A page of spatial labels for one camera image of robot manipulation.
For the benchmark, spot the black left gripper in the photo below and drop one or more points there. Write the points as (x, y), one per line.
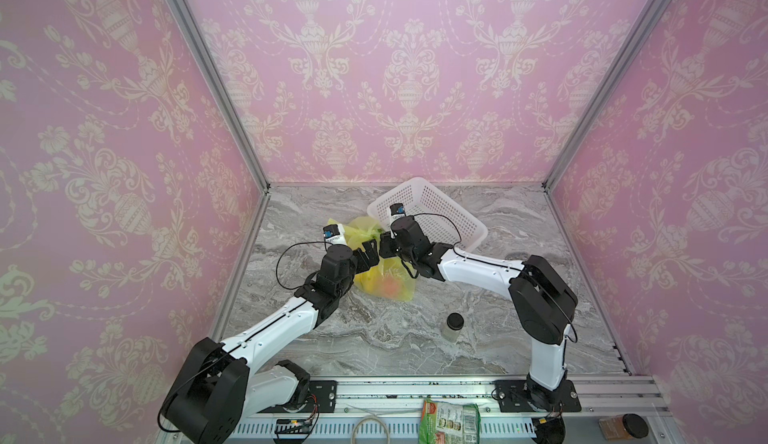
(373, 256)

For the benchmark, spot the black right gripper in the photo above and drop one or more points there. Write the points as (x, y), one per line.
(391, 245)

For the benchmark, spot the yellow-green plastic bag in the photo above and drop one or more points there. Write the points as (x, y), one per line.
(363, 229)

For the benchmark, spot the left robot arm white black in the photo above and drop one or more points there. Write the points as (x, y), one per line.
(220, 383)

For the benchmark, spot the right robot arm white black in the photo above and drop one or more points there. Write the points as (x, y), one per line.
(544, 304)

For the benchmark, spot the white plastic perforated basket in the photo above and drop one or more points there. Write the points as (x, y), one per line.
(440, 217)

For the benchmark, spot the small jar black lid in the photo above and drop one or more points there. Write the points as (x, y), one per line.
(452, 327)

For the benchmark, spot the green snack packet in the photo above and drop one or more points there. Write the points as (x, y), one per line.
(447, 423)

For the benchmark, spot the brown jar black lid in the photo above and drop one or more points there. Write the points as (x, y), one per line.
(624, 427)

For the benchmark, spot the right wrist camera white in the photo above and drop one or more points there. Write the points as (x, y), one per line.
(397, 211)

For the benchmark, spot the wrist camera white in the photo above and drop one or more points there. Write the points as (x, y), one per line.
(334, 234)
(397, 211)

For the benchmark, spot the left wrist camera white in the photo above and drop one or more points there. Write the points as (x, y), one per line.
(334, 234)

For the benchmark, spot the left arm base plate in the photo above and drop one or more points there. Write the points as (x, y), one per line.
(321, 396)

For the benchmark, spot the aluminium front rail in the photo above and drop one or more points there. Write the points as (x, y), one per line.
(377, 409)

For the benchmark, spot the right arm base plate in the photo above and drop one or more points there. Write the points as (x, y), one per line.
(526, 396)

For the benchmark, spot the aluminium corner post left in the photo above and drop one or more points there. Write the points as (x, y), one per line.
(194, 38)

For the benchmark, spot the aluminium corner post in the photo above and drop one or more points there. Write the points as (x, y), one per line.
(639, 33)
(194, 38)

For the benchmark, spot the aluminium corner post right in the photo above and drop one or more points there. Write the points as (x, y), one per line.
(639, 33)

